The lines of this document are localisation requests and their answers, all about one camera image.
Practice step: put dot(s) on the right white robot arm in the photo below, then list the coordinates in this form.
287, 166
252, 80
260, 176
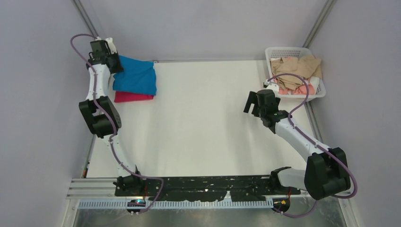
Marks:
326, 173

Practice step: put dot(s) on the black taped mounting plate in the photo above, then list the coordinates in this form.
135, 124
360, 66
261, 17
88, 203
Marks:
202, 188

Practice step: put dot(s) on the aluminium frame rail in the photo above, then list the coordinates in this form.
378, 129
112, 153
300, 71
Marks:
99, 193

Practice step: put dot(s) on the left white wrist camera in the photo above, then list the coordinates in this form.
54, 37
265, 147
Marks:
110, 44

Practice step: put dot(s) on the beige t-shirt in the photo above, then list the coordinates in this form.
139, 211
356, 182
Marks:
305, 67

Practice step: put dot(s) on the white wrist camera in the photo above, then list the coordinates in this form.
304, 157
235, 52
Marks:
271, 85
110, 44

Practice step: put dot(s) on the folded red t-shirt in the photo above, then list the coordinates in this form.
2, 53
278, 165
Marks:
122, 97

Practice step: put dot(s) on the white plastic laundry basket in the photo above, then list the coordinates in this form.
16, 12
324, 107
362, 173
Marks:
315, 85

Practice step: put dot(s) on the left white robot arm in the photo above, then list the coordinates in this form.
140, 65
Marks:
103, 119

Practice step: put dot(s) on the pink t-shirt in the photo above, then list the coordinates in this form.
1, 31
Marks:
300, 90

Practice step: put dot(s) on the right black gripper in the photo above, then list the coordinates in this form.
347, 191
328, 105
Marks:
253, 99

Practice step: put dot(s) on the blue t-shirt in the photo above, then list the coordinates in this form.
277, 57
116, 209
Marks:
137, 77

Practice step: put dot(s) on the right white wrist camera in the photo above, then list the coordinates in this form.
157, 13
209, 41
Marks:
271, 85

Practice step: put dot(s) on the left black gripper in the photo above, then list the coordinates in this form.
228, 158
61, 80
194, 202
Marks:
120, 67

